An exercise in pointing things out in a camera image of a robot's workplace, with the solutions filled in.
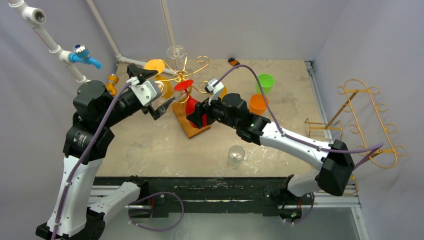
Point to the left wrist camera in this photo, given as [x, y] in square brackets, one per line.
[146, 92]

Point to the white pvc pipe frame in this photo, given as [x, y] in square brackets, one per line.
[110, 29]

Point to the orange plastic goblet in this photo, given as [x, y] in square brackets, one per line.
[257, 104]

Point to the orange brass tap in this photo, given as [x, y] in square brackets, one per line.
[112, 81]

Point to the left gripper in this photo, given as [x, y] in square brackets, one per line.
[132, 69]

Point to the yellow plastic goblet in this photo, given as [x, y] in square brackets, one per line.
[159, 65]
[223, 91]

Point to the green plastic cup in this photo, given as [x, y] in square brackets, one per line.
[266, 81]

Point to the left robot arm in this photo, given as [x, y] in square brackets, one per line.
[85, 147]

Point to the gold wire wine glass rack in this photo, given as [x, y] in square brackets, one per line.
[175, 82]

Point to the gold wall hook rack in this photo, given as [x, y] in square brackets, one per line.
[366, 121]

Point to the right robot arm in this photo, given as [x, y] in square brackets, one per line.
[332, 162]

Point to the ribbed clear wine glass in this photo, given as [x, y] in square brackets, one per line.
[178, 54]

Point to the yellow plastic goblet front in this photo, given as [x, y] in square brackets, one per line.
[159, 65]

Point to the red plastic goblet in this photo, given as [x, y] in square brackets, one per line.
[181, 110]

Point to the black orange hex key set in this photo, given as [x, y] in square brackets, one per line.
[233, 62]

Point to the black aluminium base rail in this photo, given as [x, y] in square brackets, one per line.
[214, 195]

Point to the blue tap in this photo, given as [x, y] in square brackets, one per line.
[81, 54]

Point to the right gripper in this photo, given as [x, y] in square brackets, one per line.
[201, 111]

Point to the yellow plastic goblet back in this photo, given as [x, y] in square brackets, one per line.
[223, 91]

